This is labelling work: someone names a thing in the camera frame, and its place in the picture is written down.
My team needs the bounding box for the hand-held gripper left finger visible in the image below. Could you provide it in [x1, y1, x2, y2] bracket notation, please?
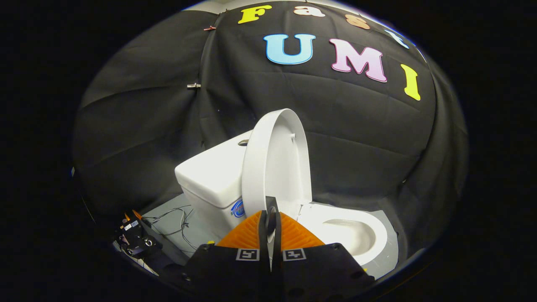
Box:
[182, 196, 272, 302]

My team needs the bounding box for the thin black cable bundle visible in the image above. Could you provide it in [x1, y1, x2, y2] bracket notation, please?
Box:
[142, 204, 198, 253]

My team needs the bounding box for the black backdrop cloth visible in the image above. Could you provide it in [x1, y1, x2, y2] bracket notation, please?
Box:
[72, 1, 468, 260]

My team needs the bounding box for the white toilet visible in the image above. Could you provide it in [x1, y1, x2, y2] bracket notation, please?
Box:
[175, 129, 389, 267]

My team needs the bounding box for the white toilet lid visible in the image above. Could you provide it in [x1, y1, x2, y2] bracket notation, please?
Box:
[241, 108, 313, 219]

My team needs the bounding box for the black device with orange parts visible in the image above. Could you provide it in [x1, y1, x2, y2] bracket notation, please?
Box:
[114, 209, 163, 257]

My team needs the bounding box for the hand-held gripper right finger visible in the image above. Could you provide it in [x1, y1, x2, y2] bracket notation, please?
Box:
[271, 197, 376, 302]

